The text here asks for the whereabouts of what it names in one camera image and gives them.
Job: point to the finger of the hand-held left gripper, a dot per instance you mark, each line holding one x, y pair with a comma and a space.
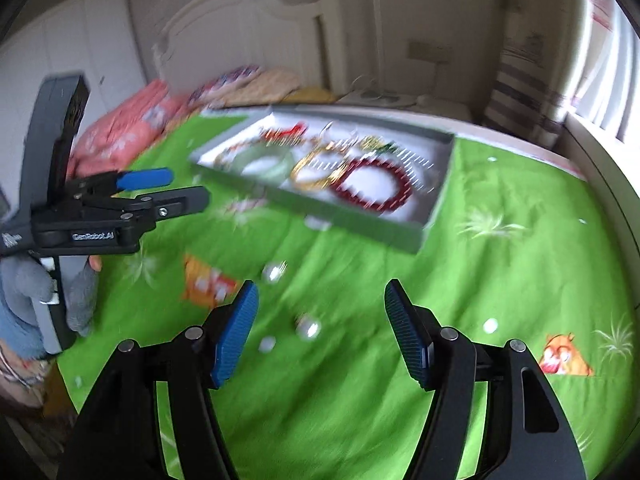
185, 199
145, 178

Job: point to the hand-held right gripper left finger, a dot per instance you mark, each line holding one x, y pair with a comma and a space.
235, 335

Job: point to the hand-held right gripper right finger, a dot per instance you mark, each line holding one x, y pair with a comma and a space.
407, 335

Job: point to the gold bangle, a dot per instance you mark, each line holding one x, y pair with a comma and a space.
297, 172

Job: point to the grey jewelry box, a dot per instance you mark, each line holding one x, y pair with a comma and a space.
350, 220

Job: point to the person's left forearm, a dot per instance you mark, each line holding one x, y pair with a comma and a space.
20, 335

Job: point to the person's left hand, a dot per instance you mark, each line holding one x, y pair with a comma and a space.
80, 295

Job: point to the pink floral quilt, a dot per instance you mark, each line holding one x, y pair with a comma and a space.
135, 115

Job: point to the pale green jade bangle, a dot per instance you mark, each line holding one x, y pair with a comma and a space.
250, 166

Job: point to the small silvery round item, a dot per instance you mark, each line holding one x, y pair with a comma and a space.
274, 271
307, 327

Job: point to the green printed cloth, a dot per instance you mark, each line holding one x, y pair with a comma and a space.
500, 270

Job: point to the patterned round cushion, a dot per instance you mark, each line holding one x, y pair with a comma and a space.
225, 82

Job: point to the white wardrobe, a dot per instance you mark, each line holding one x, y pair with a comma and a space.
100, 45

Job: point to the orange floral pillow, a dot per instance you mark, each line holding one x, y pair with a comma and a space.
275, 82

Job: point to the yellow cartoon bed sheet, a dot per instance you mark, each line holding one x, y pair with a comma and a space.
312, 95

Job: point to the white wooden headboard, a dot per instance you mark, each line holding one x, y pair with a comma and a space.
240, 25

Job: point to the printed curtain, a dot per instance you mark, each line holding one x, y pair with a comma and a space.
525, 85

